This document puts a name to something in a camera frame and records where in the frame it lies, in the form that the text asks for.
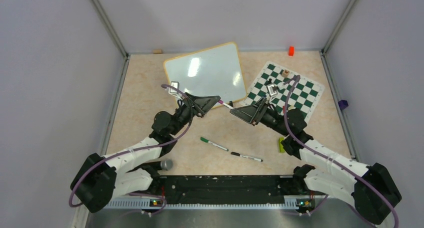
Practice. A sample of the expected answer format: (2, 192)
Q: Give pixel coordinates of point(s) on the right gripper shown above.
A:
(252, 114)

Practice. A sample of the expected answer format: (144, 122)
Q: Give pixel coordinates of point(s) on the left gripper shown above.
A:
(201, 104)

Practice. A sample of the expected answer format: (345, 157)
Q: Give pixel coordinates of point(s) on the purple whiteboard marker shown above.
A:
(225, 104)

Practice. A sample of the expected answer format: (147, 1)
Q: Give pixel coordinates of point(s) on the yellow framed whiteboard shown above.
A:
(212, 71)

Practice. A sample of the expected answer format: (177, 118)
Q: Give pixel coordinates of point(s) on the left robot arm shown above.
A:
(103, 178)

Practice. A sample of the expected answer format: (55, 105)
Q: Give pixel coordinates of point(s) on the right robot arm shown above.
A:
(369, 189)

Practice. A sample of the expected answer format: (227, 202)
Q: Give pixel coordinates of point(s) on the green capped marker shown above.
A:
(214, 144)

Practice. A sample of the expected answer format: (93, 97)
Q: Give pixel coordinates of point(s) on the black capped marker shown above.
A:
(246, 156)

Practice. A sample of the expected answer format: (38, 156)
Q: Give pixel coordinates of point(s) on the green white toy brick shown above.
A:
(280, 145)

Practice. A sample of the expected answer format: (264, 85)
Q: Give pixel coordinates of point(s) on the wooden letter cube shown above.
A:
(285, 73)

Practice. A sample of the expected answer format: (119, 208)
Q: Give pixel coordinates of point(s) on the green white chessboard mat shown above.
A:
(301, 92)

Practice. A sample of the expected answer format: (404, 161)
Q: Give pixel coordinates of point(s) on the small wooden block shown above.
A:
(157, 51)

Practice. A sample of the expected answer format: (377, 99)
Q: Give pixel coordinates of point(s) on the black grey microphone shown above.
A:
(166, 164)

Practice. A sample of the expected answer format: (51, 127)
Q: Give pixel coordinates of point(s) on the orange toy block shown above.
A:
(291, 51)

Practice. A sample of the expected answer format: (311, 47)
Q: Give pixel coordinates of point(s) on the purple toy block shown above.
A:
(343, 104)

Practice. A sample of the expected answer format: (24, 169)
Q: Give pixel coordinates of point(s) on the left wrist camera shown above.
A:
(174, 90)

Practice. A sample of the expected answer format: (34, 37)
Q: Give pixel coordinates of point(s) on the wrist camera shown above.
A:
(174, 90)
(272, 90)

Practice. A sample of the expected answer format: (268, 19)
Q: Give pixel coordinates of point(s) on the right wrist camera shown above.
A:
(272, 90)

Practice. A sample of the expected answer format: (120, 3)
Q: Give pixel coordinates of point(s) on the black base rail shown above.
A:
(227, 189)

